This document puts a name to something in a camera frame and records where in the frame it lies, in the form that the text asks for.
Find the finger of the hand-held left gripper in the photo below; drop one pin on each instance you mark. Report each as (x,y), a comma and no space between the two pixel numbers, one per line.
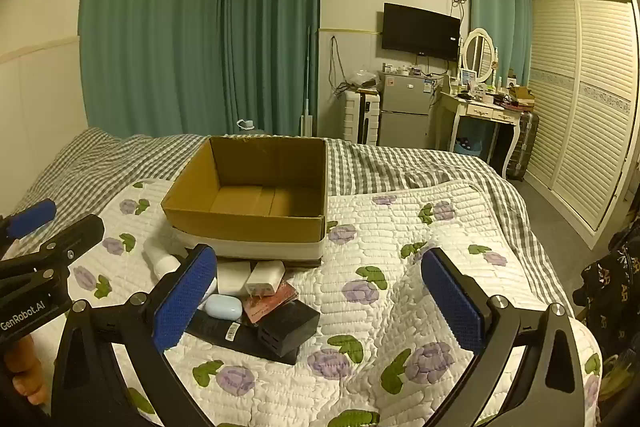
(32,216)
(80,234)

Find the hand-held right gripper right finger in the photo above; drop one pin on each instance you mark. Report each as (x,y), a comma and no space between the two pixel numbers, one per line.
(452,307)

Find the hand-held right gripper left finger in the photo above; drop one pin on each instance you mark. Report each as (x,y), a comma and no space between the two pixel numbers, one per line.
(185,297)

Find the light blue earbud case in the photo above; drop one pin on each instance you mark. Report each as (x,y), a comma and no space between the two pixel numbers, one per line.
(223,307)

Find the white bottle with red cap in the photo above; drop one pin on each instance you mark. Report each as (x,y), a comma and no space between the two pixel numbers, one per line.
(159,259)

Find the black remote control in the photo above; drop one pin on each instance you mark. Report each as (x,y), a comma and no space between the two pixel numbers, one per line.
(220,332)

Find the white power adapter with prongs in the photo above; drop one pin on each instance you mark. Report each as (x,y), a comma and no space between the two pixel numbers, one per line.
(265,277)

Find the pink patterned card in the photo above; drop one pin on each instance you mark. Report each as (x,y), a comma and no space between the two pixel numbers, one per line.
(267,304)

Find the black rectangular box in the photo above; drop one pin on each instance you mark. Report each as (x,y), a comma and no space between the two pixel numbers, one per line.
(290,324)

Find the brown cardboard box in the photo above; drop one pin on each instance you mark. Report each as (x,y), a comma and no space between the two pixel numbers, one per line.
(250,167)

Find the person's left hand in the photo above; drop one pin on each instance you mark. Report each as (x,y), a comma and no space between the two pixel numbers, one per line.
(25,367)

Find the floral white quilt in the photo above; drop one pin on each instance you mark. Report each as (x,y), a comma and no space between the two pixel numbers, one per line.
(380,257)

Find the grey checked bedsheet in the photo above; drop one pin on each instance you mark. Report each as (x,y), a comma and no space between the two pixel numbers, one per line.
(390,167)

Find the black printed clothing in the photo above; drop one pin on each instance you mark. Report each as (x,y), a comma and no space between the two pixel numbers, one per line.
(610,287)

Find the blue plastic basket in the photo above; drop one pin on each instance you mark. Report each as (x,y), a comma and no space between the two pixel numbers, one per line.
(467,147)

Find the dark suitcase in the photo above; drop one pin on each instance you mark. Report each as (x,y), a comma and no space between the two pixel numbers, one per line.
(525,142)

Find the clear water jug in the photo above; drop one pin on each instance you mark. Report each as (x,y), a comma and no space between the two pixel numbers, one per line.
(246,126)

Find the white dressing table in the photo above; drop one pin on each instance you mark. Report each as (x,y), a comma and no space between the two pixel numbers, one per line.
(480,109)

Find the silver small fridge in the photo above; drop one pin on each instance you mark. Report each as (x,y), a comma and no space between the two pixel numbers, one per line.
(404,112)

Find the white suitcase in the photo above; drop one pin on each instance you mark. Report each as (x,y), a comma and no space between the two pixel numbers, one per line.
(360,117)

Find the white flat mop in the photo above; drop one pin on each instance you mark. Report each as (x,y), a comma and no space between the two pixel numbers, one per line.
(306,122)

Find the wide teal curtain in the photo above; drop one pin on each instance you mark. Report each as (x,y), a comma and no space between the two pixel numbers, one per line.
(150,17)

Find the white louvred wardrobe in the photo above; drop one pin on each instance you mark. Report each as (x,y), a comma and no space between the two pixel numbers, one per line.
(585,107)

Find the clear plastic bag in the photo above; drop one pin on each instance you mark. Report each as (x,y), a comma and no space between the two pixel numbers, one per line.
(364,79)

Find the white oval mirror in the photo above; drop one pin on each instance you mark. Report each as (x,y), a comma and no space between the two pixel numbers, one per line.
(478,52)

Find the narrow teal curtain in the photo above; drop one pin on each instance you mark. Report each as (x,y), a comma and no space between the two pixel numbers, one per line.
(495,7)

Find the small photo frame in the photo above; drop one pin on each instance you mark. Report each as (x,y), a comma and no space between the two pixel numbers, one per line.
(467,76)

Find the black wall television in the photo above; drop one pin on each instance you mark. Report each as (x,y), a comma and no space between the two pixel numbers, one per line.
(420,31)

